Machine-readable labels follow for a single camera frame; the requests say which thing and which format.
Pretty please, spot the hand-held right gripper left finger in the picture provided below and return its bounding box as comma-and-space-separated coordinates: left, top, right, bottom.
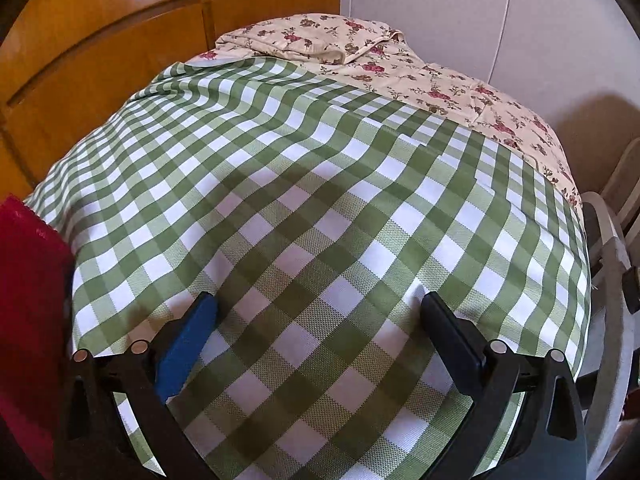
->
54, 291, 218, 480

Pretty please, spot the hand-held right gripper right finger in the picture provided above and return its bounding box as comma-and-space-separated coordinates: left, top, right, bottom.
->
422, 291, 588, 480

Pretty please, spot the red knit garment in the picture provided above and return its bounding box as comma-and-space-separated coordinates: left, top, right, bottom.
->
0, 195, 76, 480

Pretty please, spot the white plastic chair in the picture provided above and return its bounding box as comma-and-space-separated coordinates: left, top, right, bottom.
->
580, 150, 640, 461

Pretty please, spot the green checked cloth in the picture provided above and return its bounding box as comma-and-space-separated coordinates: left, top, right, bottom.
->
25, 55, 593, 480

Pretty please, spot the floral bedsheet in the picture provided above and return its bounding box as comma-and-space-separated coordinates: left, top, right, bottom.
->
185, 35, 583, 206

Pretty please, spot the wooden wardrobe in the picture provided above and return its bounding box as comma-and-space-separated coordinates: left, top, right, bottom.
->
0, 0, 343, 201

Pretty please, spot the floral pillow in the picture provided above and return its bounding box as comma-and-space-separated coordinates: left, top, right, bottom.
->
215, 12, 406, 66

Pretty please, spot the white wall cable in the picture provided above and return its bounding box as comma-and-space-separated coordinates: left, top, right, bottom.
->
492, 0, 515, 78

